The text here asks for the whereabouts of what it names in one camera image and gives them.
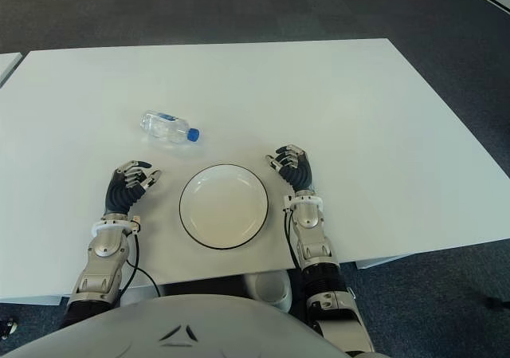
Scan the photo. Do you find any white plate with black rim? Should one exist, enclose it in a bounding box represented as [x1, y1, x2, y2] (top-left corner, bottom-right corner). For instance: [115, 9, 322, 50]
[178, 163, 269, 250]

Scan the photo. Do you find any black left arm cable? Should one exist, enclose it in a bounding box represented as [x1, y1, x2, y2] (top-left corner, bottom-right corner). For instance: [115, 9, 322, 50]
[122, 230, 166, 300]

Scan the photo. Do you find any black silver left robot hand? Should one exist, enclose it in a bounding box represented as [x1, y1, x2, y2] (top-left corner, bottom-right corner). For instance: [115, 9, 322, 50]
[102, 159, 163, 218]

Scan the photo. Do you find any black white caster wheel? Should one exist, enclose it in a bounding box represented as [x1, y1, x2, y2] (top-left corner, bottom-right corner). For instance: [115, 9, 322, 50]
[0, 316, 18, 339]

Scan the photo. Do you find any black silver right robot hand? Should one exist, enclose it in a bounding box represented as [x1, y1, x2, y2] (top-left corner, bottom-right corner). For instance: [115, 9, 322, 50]
[265, 144, 316, 194]

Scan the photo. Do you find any white robot leg shell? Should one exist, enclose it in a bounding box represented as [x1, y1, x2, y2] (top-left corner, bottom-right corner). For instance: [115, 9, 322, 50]
[241, 272, 294, 315]

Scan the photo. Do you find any dark chair base leg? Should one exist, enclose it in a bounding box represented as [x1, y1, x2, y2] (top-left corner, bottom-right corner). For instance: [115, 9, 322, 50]
[481, 291, 510, 308]

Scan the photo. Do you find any grey robot torso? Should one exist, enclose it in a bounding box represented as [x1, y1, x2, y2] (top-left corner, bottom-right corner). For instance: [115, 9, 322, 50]
[0, 293, 351, 358]

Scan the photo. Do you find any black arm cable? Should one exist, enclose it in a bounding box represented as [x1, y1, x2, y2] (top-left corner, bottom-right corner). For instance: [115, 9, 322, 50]
[283, 208, 303, 272]
[122, 230, 166, 300]

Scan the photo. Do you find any clear bottle with blue cap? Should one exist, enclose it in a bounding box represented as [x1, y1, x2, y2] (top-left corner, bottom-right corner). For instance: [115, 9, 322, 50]
[139, 110, 201, 146]

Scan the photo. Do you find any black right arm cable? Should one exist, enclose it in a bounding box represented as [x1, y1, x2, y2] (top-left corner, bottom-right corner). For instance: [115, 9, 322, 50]
[283, 208, 303, 272]

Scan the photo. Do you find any white neighbouring table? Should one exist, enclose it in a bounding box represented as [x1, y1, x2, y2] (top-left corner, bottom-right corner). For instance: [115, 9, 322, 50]
[0, 52, 22, 88]

